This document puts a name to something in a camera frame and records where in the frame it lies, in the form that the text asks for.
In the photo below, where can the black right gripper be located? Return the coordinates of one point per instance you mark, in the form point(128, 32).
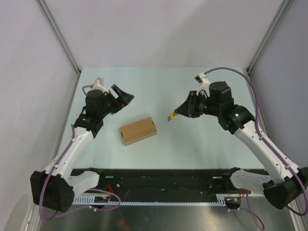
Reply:
point(188, 108)

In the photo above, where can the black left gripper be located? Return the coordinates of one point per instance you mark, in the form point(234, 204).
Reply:
point(123, 100)

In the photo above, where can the yellow utility knife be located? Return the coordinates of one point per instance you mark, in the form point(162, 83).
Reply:
point(172, 116)

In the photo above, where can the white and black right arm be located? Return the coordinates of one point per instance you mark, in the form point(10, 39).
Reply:
point(285, 180)

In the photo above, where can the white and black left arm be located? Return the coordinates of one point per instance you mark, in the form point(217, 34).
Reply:
point(54, 187)

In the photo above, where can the brown cardboard express box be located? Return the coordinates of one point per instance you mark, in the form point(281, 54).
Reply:
point(138, 131)

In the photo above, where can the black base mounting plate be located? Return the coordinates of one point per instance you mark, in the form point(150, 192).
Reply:
point(124, 180)

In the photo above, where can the shiny metal front plate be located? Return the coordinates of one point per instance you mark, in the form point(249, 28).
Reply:
point(154, 218)

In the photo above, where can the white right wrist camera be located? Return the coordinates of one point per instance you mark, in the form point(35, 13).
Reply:
point(203, 84)

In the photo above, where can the white slotted cable duct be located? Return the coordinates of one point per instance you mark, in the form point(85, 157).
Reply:
point(189, 199)

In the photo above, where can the aluminium frame post left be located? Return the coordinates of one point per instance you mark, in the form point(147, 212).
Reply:
point(58, 34)

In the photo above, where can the aluminium frame post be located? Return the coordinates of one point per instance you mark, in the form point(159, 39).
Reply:
point(58, 34)
point(272, 28)

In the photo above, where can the aluminium frame post right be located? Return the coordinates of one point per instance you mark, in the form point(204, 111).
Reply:
point(272, 28)

